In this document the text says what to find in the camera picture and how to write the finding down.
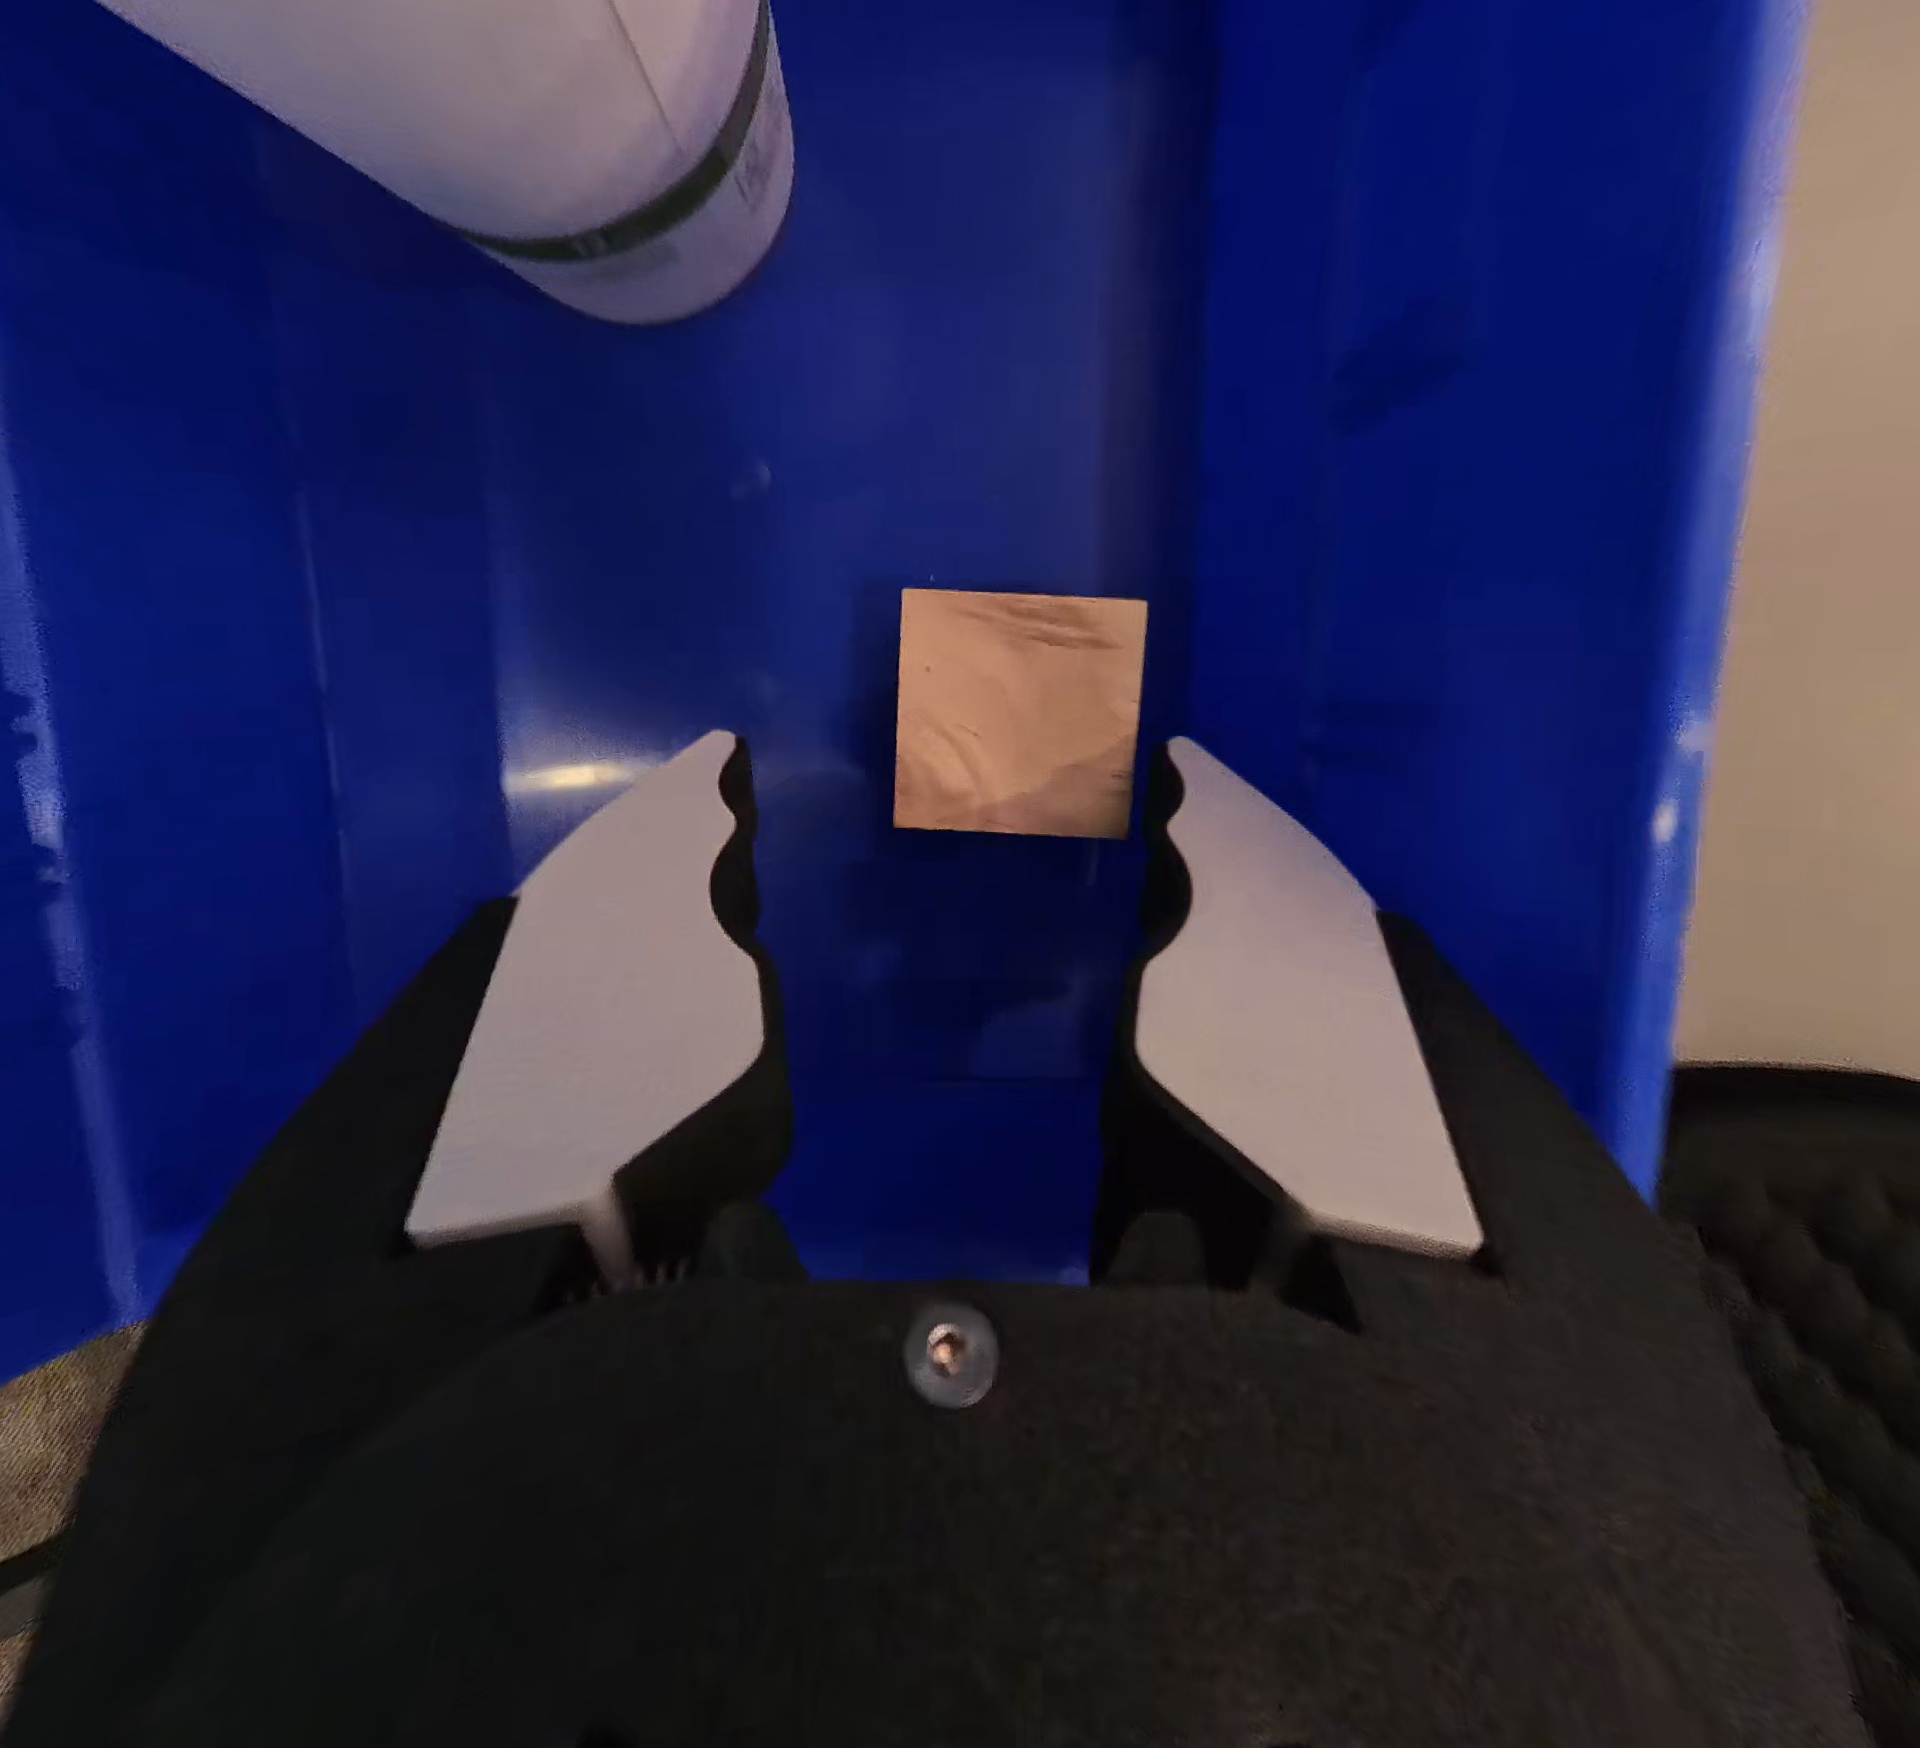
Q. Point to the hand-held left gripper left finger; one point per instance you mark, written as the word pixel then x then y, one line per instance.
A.
pixel 586 1028

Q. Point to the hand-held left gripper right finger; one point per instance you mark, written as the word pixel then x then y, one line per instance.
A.
pixel 1306 1028

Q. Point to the blue plastic bin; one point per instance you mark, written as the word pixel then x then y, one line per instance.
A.
pixel 1425 427

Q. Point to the black wrist rest pad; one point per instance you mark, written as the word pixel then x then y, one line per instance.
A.
pixel 1816 1328

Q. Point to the white paper cup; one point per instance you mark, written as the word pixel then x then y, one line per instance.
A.
pixel 450 8

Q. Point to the wooden cube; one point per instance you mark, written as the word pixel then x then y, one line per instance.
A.
pixel 1020 712

